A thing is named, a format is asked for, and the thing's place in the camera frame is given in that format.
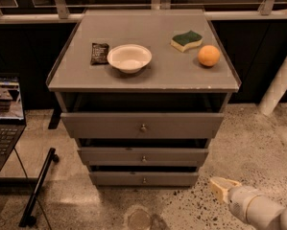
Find grey drawer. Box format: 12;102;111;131
78;148;208;167
61;112;224;139
89;172;199;187

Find metal railing frame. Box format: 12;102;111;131
0;0;287;25

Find black laptop stand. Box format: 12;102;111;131
0;147;60;228

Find grey bottom drawer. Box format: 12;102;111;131
89;172;199;187

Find orange fruit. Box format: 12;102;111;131
198;45;221;67

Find grey top drawer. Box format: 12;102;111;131
61;112;224;139

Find grey drawer cabinet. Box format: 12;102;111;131
47;10;240;173

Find round floor drain cover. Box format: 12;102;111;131
127;208;152;230

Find black snack packet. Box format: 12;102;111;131
90;43;109;65

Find white bowl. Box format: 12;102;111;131
107;44;152;74

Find black laptop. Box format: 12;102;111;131
0;74;26;171

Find green yellow sponge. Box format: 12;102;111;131
170;31;203;53

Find grey middle drawer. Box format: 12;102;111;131
78;148;208;167

